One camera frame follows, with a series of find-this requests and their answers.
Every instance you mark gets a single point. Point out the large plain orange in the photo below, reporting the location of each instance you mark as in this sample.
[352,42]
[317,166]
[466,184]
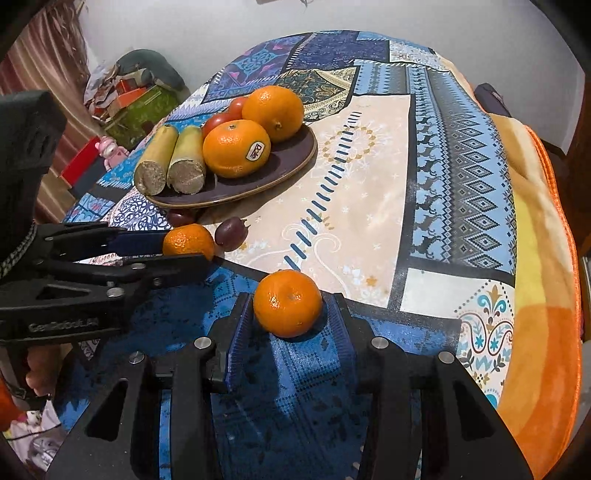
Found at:
[272,110]

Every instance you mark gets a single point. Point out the pink toy figure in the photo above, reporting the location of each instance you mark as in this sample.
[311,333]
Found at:
[110,152]

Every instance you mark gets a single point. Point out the orange yellow fleece blanket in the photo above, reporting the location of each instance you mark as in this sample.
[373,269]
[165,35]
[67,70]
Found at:
[540,277]

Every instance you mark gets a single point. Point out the sugarcane piece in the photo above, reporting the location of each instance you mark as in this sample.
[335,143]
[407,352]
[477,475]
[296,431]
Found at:
[154,157]
[187,159]

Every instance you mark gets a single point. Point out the small tangerine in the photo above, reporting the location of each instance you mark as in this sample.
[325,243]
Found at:
[287,302]
[187,239]

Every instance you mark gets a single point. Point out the red tomato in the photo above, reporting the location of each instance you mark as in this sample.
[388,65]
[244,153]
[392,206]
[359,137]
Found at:
[214,123]
[237,108]

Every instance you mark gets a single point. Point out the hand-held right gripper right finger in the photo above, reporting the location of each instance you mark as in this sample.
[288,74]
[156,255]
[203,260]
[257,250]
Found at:
[340,330]

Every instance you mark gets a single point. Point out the dark purple passion fruit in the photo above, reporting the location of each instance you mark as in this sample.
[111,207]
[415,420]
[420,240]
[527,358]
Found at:
[181,218]
[230,232]

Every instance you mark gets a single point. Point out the striped brown curtain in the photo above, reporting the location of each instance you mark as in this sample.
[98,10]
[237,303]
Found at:
[27,60]

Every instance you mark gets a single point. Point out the red box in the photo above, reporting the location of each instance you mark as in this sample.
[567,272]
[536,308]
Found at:
[81,164]

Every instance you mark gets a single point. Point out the blue patchwork blanket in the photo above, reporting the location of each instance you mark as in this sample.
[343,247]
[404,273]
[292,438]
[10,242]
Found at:
[369,184]

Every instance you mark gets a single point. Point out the grey bolster pillow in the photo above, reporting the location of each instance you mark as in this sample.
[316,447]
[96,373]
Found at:
[152,67]

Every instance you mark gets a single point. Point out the large orange with sticker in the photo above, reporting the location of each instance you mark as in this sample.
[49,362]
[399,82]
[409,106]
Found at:
[233,147]

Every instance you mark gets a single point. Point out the dark metal plate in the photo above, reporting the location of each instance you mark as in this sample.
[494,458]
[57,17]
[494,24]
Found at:
[277,164]

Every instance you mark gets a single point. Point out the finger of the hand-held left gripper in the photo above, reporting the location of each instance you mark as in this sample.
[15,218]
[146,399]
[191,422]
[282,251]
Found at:
[175,267]
[138,243]

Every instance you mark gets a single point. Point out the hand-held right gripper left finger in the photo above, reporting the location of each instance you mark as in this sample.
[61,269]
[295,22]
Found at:
[240,332]

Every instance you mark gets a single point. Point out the person's left hand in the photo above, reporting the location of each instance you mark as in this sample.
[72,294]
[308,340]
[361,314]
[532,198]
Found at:
[41,369]

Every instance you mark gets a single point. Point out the grey bag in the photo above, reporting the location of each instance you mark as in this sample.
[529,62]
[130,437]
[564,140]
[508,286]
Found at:
[491,99]

